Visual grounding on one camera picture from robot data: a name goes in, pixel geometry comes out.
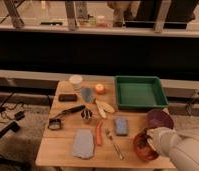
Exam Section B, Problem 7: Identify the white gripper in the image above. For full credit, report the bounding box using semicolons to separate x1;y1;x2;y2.
147;127;179;157

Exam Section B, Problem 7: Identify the purple bowl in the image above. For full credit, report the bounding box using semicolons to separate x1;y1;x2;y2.
147;109;174;129

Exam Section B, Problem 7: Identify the red bowl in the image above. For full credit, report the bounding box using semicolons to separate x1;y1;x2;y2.
133;132;159;162

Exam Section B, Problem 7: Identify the blue sponge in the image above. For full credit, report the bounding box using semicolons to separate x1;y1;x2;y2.
115;117;128;136

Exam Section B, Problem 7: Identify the metal fork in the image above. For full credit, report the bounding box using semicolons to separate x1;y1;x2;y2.
105;129;124;160

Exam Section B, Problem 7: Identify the green plastic tray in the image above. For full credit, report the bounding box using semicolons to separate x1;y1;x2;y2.
115;76;169;110

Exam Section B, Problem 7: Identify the orange carrot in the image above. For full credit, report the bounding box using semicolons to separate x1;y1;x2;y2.
95;121;103;146

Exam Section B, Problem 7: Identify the wooden table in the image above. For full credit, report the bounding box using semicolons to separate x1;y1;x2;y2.
36;81;174;169

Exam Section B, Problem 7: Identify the grey folded cloth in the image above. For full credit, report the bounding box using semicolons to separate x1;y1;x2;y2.
72;129;94;159

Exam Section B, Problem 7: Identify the orange fruit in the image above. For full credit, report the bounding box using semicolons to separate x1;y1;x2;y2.
94;84;106;94

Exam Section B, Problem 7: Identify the blue-grey cloth piece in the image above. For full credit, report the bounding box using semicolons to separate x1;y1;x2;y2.
81;87;94;103

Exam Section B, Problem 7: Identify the white paper cup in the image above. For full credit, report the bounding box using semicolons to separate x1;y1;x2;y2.
69;75;83;92

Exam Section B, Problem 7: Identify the black rectangular block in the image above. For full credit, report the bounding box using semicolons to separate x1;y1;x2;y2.
58;94;77;102

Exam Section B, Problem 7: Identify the black handled kitchen tool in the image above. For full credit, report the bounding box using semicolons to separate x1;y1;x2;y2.
47;105;85;130

